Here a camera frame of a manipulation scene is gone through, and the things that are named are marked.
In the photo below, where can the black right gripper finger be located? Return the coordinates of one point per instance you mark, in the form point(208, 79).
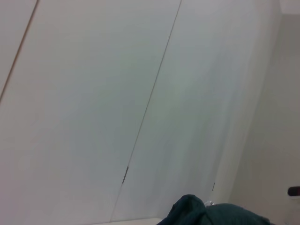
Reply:
point(294, 191)

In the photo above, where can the dark teal fabric bag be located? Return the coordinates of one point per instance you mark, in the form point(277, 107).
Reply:
point(211, 213)

